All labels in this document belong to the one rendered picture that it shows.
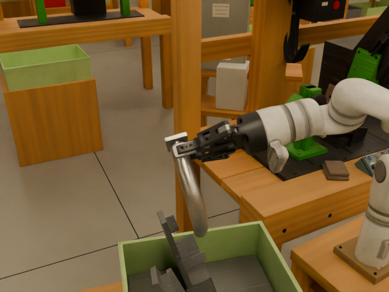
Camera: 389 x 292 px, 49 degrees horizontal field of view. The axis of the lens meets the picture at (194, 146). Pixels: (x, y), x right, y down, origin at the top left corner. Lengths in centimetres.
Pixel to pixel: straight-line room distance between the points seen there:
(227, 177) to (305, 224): 33
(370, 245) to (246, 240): 34
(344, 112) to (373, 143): 115
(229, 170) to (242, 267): 48
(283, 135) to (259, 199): 74
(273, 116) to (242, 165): 94
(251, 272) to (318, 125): 62
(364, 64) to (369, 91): 105
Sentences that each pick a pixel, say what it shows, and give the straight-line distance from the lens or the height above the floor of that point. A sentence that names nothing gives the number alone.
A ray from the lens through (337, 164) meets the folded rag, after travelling 167.
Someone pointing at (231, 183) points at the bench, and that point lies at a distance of 157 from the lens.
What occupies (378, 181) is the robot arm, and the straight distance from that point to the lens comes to 122.
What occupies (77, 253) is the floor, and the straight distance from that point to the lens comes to 266.
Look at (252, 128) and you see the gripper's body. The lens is 74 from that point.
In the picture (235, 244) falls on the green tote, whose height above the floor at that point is 90.
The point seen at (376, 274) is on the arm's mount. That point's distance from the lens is 133.
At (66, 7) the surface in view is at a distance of 831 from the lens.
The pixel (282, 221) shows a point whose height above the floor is 85.
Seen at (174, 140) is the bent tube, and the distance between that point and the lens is 74.
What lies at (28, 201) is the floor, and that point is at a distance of 319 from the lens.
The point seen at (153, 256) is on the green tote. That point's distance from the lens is 125.
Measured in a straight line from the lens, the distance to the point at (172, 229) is 97.
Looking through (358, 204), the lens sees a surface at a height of 80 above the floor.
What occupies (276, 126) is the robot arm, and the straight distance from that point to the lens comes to 74.
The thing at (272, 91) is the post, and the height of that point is 103.
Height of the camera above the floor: 175
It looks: 29 degrees down
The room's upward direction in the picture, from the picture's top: straight up
